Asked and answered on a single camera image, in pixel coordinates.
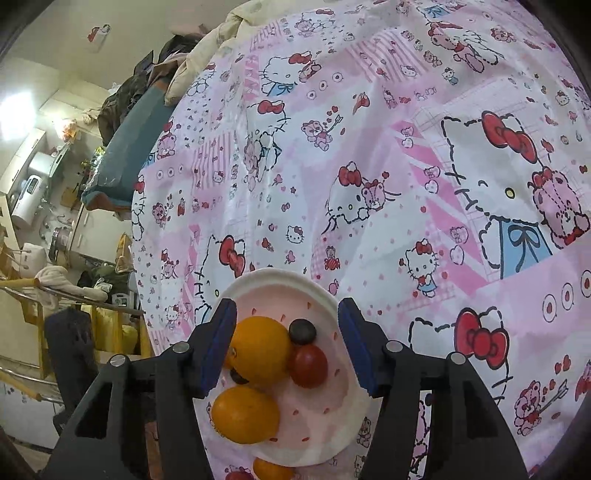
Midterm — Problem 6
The yellow wooden frame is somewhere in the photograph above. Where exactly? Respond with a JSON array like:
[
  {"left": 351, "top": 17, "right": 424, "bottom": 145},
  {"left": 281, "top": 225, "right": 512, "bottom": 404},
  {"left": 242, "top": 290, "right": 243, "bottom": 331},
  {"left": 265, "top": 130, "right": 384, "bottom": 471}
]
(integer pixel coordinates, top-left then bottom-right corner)
[{"left": 92, "top": 305, "right": 153, "bottom": 356}]

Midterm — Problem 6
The large orange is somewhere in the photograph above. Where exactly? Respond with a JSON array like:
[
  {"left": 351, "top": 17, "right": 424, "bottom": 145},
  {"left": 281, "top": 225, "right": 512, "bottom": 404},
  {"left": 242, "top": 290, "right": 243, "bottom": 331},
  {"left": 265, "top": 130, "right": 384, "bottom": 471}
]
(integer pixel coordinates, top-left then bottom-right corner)
[{"left": 224, "top": 316, "right": 293, "bottom": 386}]

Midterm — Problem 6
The pink speckled plate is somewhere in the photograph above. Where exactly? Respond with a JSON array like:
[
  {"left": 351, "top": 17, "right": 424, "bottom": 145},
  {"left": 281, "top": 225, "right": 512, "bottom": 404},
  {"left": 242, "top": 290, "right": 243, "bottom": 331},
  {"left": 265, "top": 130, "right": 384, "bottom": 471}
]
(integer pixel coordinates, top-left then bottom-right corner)
[{"left": 194, "top": 270, "right": 372, "bottom": 468}]

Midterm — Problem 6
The beige quilt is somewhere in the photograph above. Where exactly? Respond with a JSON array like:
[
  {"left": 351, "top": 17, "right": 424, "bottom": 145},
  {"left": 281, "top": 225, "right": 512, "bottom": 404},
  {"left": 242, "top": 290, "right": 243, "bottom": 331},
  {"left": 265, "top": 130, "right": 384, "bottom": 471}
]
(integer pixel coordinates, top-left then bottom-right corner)
[{"left": 164, "top": 0, "right": 264, "bottom": 104}]

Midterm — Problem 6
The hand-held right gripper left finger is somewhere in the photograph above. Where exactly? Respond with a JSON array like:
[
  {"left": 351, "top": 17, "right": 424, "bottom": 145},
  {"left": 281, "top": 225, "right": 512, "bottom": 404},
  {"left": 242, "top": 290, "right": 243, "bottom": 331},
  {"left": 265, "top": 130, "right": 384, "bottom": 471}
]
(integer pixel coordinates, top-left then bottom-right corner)
[{"left": 41, "top": 299, "right": 238, "bottom": 480}]

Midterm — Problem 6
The small orange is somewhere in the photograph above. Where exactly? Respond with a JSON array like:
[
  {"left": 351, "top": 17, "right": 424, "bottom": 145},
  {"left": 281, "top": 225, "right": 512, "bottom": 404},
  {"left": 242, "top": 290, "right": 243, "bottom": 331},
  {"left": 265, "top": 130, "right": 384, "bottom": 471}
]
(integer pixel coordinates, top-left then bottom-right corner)
[
  {"left": 252, "top": 457, "right": 296, "bottom": 480},
  {"left": 211, "top": 385, "right": 281, "bottom": 445}
]

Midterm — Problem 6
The dark grape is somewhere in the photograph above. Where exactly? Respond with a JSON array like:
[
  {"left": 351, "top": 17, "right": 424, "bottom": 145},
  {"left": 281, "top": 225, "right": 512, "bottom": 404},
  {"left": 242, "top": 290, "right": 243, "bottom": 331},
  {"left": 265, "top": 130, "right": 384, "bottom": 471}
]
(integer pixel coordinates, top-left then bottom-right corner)
[{"left": 288, "top": 318, "right": 318, "bottom": 345}]

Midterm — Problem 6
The steel pot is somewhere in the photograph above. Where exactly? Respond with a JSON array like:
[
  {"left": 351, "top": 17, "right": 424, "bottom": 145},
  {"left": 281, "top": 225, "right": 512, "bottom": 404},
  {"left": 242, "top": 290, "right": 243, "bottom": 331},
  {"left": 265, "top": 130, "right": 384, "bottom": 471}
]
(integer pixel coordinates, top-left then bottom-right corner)
[{"left": 50, "top": 226, "right": 75, "bottom": 266}]

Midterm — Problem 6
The pile of dark clothes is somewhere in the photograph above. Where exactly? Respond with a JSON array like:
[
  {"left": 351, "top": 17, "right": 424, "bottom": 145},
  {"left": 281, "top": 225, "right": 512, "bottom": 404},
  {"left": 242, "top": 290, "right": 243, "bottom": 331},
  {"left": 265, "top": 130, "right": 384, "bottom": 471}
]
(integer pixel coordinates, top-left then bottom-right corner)
[{"left": 97, "top": 34, "right": 204, "bottom": 144}]

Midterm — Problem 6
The teal cushion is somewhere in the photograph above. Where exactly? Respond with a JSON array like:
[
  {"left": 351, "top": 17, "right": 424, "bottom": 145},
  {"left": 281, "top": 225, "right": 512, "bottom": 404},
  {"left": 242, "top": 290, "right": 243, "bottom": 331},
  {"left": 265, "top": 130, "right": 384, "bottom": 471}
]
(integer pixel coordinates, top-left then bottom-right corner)
[{"left": 82, "top": 85, "right": 174, "bottom": 210}]

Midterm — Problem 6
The white water heater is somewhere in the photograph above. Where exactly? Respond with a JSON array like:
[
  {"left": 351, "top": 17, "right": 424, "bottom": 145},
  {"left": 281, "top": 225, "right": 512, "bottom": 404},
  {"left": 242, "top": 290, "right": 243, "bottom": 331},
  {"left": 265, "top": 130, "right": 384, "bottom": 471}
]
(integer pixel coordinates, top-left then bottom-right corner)
[{"left": 11, "top": 174, "right": 49, "bottom": 229}]

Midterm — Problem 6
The red cherry tomato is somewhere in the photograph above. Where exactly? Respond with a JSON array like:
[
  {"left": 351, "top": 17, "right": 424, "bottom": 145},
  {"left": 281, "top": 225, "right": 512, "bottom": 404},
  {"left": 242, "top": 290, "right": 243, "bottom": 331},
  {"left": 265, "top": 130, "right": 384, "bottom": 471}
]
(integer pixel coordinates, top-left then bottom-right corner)
[{"left": 288, "top": 344, "right": 328, "bottom": 388}]

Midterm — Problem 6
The pink cartoon printed blanket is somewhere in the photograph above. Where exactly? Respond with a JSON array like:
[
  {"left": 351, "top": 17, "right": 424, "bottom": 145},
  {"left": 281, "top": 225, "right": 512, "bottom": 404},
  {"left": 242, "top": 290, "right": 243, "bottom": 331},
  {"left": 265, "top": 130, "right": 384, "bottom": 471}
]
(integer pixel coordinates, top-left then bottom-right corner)
[{"left": 130, "top": 0, "right": 591, "bottom": 480}]

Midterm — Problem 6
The dark cloth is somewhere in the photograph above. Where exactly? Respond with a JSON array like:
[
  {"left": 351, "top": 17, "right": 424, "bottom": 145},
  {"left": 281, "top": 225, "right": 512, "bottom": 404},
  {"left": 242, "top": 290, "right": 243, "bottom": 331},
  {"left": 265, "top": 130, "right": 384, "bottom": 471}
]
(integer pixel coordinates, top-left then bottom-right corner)
[{"left": 44, "top": 307, "right": 100, "bottom": 435}]

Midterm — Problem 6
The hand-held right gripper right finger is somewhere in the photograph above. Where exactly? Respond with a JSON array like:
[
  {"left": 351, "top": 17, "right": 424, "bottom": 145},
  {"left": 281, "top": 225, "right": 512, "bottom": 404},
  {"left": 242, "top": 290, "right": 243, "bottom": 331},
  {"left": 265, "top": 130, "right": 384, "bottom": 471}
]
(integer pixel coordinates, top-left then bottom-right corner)
[{"left": 338, "top": 298, "right": 529, "bottom": 480}]

